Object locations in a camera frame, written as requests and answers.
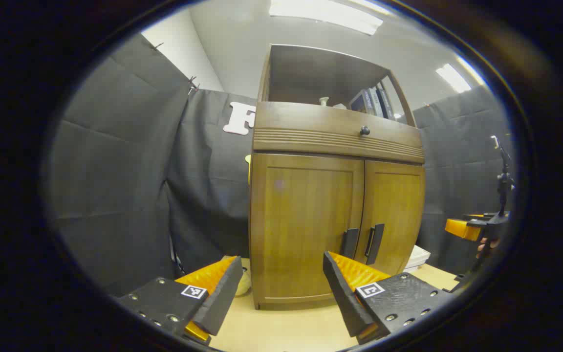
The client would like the pale yellow plush toy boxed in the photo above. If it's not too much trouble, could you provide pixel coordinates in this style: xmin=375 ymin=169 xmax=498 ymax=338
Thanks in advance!
xmin=235 ymin=270 xmax=253 ymax=296

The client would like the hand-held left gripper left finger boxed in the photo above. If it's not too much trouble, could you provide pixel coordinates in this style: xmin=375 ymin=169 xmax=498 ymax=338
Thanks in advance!
xmin=115 ymin=255 xmax=244 ymax=345

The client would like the black backdrop cloth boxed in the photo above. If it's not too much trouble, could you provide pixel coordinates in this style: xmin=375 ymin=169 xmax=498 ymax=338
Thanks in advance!
xmin=42 ymin=33 xmax=517 ymax=296

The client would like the wooden double-door shoe cabinet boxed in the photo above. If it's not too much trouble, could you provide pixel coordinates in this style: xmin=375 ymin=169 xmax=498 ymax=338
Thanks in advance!
xmin=248 ymin=44 xmax=427 ymax=311

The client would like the small ceiling light panel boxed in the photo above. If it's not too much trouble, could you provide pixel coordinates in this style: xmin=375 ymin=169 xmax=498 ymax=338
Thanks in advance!
xmin=435 ymin=64 xmax=472 ymax=93

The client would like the white book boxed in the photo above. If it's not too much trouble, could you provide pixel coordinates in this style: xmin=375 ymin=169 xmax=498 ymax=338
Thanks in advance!
xmin=404 ymin=257 xmax=429 ymax=273

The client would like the large ceiling light panel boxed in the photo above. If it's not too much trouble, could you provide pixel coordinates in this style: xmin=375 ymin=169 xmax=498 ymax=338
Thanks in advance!
xmin=268 ymin=0 xmax=384 ymax=36

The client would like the black door handle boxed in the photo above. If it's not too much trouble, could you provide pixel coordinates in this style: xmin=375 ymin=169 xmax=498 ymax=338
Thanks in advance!
xmin=364 ymin=223 xmax=385 ymax=265
xmin=340 ymin=228 xmax=359 ymax=260

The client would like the wooden cabinet door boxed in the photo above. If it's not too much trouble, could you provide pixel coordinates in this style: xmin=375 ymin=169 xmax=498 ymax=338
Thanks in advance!
xmin=250 ymin=153 xmax=365 ymax=306
xmin=355 ymin=160 xmax=426 ymax=277

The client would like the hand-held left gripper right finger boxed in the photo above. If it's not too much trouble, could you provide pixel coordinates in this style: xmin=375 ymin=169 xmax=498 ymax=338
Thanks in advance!
xmin=323 ymin=251 xmax=455 ymax=345

